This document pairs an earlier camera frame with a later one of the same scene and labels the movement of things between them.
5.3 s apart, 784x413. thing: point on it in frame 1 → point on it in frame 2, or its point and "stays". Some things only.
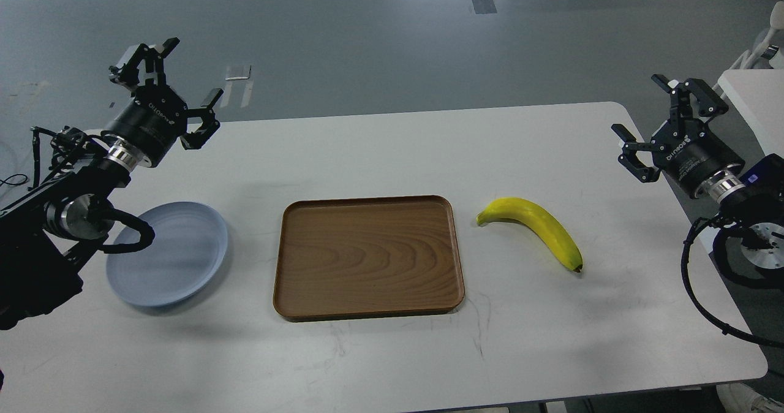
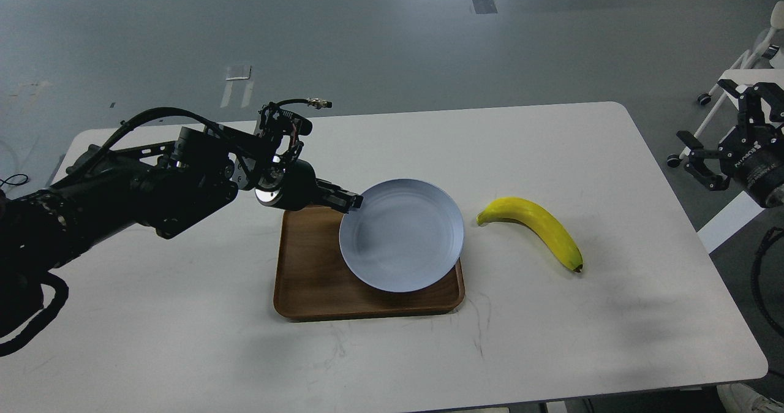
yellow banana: (541, 223) stays
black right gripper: (693, 152) → (753, 151)
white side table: (757, 95) stays
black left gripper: (155, 119) → (299, 188)
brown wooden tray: (351, 258) stays
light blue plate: (179, 248) → (407, 235)
